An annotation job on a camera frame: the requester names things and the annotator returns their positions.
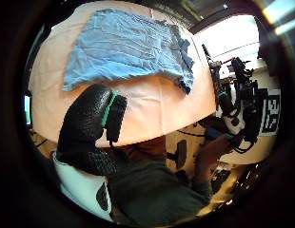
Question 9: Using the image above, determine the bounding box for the computer monitor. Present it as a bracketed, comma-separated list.
[24, 94, 33, 126]

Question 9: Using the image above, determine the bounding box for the white marker cube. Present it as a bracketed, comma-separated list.
[258, 88, 282, 138]

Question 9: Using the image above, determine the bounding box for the blue cloth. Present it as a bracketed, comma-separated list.
[62, 8, 195, 95]

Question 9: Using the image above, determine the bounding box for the the person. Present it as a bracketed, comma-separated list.
[106, 136, 216, 228]

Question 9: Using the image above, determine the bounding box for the black office chair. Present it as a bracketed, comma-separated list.
[167, 139, 188, 171]

